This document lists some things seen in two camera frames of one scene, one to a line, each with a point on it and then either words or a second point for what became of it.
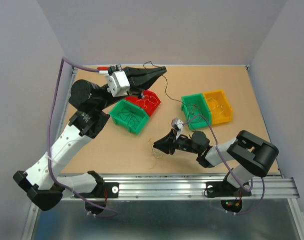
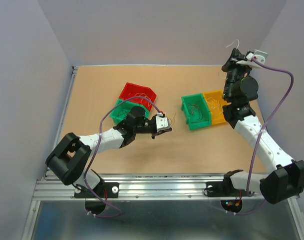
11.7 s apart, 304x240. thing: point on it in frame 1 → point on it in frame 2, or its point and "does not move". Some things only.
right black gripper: x=164 y=143 → x=236 y=56
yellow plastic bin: x=221 y=110 does not move
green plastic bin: x=194 y=105 does not move
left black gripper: x=142 y=79 → x=155 y=133
